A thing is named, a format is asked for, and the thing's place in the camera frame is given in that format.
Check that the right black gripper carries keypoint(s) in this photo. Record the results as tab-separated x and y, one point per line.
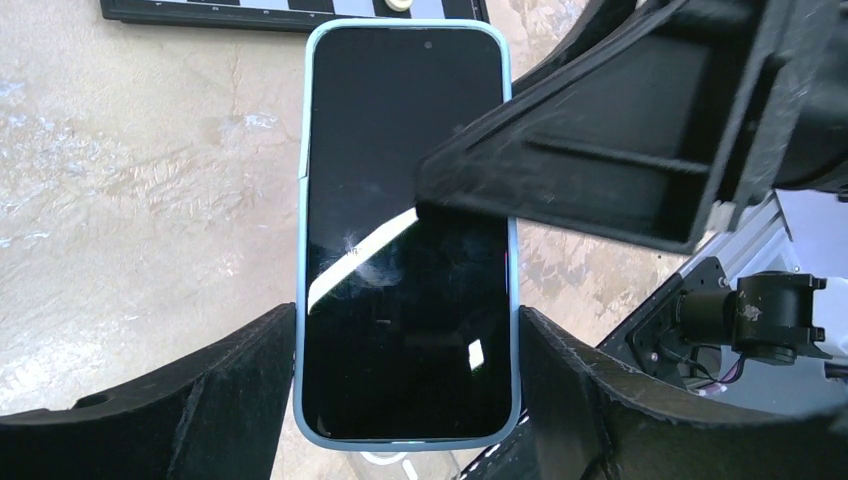
792	134

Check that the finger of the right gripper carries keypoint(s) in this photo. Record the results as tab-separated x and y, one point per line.
598	137

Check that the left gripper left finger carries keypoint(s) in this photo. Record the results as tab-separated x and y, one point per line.
216	413

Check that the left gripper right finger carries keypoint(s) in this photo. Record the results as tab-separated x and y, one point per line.
590	416

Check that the phone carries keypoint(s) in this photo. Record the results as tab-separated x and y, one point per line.
407	332

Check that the white chess pawn front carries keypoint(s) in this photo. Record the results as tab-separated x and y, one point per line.
399	5

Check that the black grey chessboard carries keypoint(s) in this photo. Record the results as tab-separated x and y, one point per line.
298	16

